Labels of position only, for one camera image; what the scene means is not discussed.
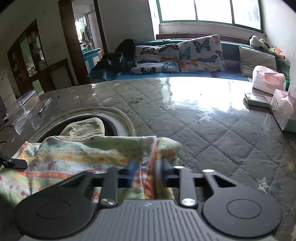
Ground blue white small cabinet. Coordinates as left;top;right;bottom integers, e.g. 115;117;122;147
82;48;102;73

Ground blue sofa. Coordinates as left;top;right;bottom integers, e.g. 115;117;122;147
87;38;291;82

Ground butterfly pillow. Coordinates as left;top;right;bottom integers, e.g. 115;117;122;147
130;44;180;74
179;35;227;72

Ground white plush toy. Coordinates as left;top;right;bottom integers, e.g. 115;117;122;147
249;35;269;50

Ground flat book under tissues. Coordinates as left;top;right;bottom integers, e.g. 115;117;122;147
244;93;273;108

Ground clear plastic storage box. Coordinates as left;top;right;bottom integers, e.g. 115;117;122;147
11;90;40;126

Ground butterfly pillow left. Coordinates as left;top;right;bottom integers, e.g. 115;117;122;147
130;44;180;74

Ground window with green frame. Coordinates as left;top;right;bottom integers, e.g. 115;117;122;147
157;0;263;33

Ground white refrigerator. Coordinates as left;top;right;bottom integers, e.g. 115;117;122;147
0;70;16;109

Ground dark wooden cabinet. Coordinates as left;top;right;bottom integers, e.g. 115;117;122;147
7;20;75;95

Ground pink tissue pack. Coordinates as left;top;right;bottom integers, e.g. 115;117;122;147
252;65;286;94

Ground patterned green child shirt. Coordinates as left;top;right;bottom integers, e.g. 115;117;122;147
0;117;182;208

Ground butterfly pillow right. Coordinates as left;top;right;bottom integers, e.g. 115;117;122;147
179;35;227;72

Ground black clothes pile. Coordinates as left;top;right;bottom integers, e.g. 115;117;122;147
90;39;136;73

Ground grey cushion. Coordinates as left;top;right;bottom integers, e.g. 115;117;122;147
239;46;277;78

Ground orange green plush toys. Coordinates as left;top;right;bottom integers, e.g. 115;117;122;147
269;47;286;60

